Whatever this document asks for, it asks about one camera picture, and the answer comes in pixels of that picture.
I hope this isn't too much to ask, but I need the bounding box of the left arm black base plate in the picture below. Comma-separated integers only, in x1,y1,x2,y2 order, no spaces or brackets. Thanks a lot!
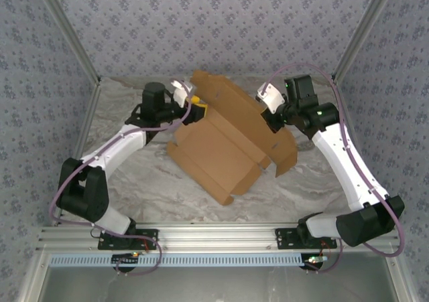
97,228,159,250

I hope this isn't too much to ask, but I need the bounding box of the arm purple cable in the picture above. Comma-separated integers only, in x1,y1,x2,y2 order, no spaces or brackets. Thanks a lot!
49,79,164,277
264,63,404,275

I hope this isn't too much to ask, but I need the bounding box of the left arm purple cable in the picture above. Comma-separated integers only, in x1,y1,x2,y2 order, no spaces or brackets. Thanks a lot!
49,79,164,277

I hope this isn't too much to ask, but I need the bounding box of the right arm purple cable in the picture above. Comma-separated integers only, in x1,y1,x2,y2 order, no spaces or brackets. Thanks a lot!
264,63,404,275

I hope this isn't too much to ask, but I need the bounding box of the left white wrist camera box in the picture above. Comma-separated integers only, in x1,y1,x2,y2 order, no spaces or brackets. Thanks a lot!
170,78,196,109

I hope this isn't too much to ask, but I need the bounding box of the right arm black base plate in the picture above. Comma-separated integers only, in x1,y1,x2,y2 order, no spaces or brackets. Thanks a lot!
274,228,338,250

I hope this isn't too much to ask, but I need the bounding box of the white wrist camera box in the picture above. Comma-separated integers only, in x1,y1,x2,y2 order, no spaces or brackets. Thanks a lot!
255,82,286,115
170,78,196,109

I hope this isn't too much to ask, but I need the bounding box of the brown cardboard box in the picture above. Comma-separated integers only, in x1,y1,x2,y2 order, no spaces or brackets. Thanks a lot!
166,69,298,206

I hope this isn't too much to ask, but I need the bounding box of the light blue slotted cable duct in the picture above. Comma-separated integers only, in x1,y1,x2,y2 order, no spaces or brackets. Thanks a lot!
49,253,302,268

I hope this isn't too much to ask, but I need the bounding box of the black mount with circuit board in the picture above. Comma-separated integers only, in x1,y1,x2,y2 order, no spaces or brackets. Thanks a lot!
112,253,140,273
300,254,328,272

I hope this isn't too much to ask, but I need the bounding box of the grey metal sheet panel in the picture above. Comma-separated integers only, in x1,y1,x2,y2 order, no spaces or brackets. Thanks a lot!
36,265,400,302

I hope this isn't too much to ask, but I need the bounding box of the wide aluminium frame rail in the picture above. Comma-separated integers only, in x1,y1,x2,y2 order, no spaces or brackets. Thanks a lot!
36,224,402,252

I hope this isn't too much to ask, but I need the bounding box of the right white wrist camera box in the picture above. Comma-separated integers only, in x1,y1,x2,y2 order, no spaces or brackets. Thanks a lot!
255,82,286,115

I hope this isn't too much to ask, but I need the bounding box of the aluminium lower frame bar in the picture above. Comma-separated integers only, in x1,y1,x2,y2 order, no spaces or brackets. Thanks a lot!
383,250,415,302
15,250,51,302

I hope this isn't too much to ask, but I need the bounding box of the slanted aluminium frame post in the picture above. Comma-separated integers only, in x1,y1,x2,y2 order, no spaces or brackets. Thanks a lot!
32,0,102,86
330,0,400,86

